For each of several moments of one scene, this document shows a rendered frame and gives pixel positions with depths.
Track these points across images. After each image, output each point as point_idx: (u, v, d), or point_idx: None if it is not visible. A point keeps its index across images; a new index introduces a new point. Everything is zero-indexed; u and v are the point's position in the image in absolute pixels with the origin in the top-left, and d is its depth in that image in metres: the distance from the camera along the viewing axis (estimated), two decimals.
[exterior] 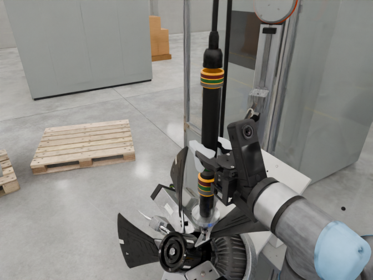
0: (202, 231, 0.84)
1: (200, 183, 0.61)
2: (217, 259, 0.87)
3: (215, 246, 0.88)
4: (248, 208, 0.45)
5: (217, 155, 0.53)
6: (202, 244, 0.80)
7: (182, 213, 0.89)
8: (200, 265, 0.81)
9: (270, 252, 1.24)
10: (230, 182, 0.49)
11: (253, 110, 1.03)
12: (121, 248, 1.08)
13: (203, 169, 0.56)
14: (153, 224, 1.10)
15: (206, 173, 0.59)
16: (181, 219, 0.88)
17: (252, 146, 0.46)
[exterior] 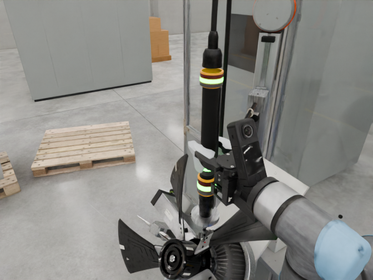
0: (201, 238, 0.85)
1: (200, 183, 0.60)
2: (217, 266, 0.88)
3: (214, 253, 0.89)
4: (248, 207, 0.45)
5: (217, 155, 0.52)
6: (202, 251, 0.82)
7: (182, 220, 0.91)
8: (199, 273, 0.83)
9: (269, 256, 1.26)
10: (230, 181, 0.48)
11: (253, 110, 1.02)
12: (122, 254, 1.10)
13: (203, 169, 0.56)
14: (153, 229, 1.11)
15: (206, 173, 0.59)
16: (181, 226, 0.89)
17: (252, 145, 0.46)
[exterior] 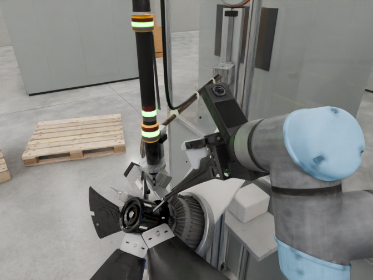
0: (158, 231, 0.85)
1: (142, 129, 0.65)
2: None
3: None
4: (233, 158, 0.40)
5: None
6: None
7: (164, 203, 0.85)
8: (141, 238, 0.91)
9: (238, 227, 1.30)
10: (217, 147, 0.45)
11: (216, 80, 1.07)
12: (141, 138, 1.13)
13: (199, 161, 0.53)
14: (122, 197, 1.16)
15: (147, 118, 0.64)
16: (158, 205, 0.86)
17: (227, 102, 0.46)
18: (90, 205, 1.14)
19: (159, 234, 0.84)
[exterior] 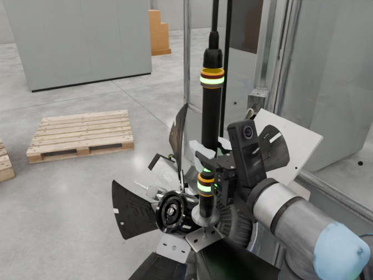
0: (205, 234, 0.71)
1: (200, 183, 0.60)
2: None
3: None
4: (248, 208, 0.45)
5: (217, 155, 0.53)
6: None
7: None
8: (180, 239, 0.77)
9: None
10: (230, 183, 0.49)
11: (253, 110, 1.03)
12: (172, 124, 0.99)
13: (203, 169, 0.56)
14: (150, 192, 1.02)
15: (206, 173, 0.59)
16: None
17: (252, 146, 0.46)
18: (114, 202, 0.99)
19: (205, 238, 0.71)
